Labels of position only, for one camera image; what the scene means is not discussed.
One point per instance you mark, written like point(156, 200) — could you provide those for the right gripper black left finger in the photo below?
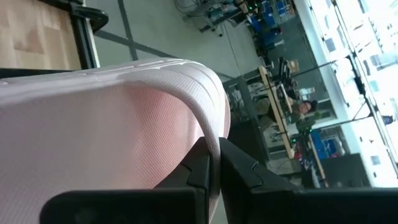
point(196, 174)

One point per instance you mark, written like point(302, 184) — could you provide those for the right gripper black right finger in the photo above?
point(239, 174)

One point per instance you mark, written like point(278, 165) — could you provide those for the pink rubber slide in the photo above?
point(93, 130)

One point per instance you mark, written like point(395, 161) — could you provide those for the black partition panel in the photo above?
point(245, 140)
point(345, 171)

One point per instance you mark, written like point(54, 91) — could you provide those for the long wooden desk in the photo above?
point(276, 112)
point(317, 161)

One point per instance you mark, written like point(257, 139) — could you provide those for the person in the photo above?
point(303, 109)

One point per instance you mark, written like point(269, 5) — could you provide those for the grey metal table frame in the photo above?
point(244, 93)

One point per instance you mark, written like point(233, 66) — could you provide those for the grey metal cart frame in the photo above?
point(214, 17)

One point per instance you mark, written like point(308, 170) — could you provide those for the black aluminium table frame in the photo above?
point(85, 46)

